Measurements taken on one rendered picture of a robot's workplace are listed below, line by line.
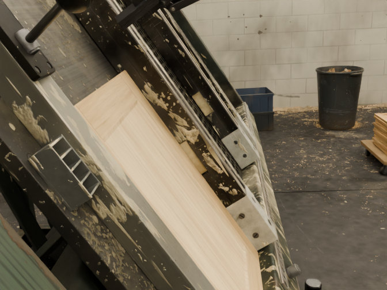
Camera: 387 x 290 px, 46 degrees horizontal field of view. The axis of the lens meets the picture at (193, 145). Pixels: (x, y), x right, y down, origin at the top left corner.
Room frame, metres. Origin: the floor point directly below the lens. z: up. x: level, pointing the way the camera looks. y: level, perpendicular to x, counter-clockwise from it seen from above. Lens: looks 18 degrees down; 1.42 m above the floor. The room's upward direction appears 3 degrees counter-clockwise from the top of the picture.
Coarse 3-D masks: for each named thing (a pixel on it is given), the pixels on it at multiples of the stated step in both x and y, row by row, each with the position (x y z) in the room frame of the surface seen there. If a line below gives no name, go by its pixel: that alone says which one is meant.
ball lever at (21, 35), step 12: (60, 0) 0.43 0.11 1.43; (72, 0) 0.43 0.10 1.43; (84, 0) 0.43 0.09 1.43; (48, 12) 0.46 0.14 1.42; (60, 12) 0.46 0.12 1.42; (72, 12) 0.44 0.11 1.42; (36, 24) 0.48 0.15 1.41; (48, 24) 0.47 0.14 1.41; (24, 36) 0.49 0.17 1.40; (36, 36) 0.49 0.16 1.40; (36, 48) 0.50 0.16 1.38
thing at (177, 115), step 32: (96, 0) 0.90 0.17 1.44; (96, 32) 0.90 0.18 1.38; (128, 32) 0.90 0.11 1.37; (128, 64) 0.90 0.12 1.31; (160, 64) 0.95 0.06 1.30; (160, 96) 0.89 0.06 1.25; (192, 128) 0.89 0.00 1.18; (224, 160) 0.92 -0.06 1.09; (224, 192) 0.88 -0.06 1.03; (256, 224) 0.88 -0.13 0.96
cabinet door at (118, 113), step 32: (96, 96) 0.67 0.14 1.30; (128, 96) 0.80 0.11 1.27; (96, 128) 0.59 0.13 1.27; (128, 128) 0.70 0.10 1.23; (160, 128) 0.84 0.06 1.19; (128, 160) 0.62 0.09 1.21; (160, 160) 0.73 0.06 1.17; (160, 192) 0.64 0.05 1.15; (192, 192) 0.77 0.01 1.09; (192, 224) 0.66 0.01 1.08; (224, 224) 0.81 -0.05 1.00; (192, 256) 0.58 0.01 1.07; (224, 256) 0.69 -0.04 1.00; (256, 256) 0.85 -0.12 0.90; (224, 288) 0.60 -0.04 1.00; (256, 288) 0.71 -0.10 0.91
